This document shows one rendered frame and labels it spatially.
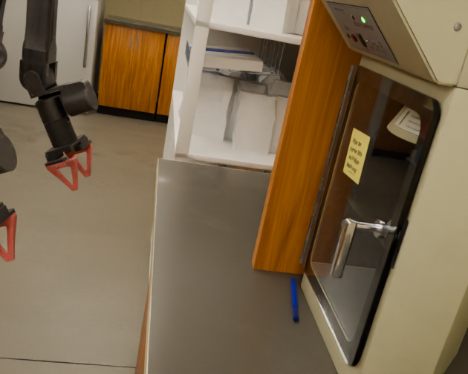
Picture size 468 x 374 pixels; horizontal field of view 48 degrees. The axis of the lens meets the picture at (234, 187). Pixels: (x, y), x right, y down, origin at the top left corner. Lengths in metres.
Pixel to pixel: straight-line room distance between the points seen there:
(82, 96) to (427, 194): 0.76
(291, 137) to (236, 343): 0.39
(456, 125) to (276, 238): 0.52
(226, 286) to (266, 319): 0.12
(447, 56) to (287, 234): 0.56
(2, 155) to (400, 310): 0.59
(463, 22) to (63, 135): 0.86
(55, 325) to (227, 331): 1.62
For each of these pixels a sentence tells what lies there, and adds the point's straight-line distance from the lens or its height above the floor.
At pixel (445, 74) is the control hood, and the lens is 0.67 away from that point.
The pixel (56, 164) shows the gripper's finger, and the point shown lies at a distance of 1.20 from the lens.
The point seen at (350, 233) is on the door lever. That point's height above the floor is 1.19.
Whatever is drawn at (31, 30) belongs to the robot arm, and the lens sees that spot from 1.21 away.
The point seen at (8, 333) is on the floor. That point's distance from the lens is 2.43.
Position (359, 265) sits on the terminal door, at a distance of 0.81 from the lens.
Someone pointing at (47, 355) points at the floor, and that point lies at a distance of 2.32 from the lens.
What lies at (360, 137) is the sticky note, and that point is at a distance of 0.87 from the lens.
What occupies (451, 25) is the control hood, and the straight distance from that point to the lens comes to 0.66.
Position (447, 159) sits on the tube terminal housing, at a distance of 0.70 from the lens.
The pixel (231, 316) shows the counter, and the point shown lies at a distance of 0.95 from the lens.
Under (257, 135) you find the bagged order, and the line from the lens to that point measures 1.96.
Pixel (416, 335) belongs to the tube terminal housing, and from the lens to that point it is 0.81.
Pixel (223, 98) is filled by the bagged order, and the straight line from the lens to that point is 1.99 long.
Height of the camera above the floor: 1.47
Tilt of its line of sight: 20 degrees down
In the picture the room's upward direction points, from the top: 11 degrees clockwise
